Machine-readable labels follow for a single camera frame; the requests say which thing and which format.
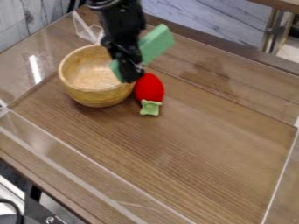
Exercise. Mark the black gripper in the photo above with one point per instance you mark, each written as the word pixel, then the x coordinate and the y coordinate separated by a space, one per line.
pixel 122 21

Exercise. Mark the green block stick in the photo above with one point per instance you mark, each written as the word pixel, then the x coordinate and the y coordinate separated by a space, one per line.
pixel 153 43

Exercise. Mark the brown wooden bowl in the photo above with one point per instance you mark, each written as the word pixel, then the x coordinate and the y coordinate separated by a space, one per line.
pixel 88 80

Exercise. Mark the red plush strawberry toy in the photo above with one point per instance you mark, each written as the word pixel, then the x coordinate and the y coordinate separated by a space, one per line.
pixel 149 94

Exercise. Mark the metal table leg background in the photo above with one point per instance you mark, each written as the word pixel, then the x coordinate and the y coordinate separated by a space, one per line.
pixel 276 30

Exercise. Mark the clear acrylic corner bracket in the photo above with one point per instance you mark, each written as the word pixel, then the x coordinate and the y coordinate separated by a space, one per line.
pixel 89 32

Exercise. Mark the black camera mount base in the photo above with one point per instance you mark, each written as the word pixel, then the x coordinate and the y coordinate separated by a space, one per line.
pixel 20 207

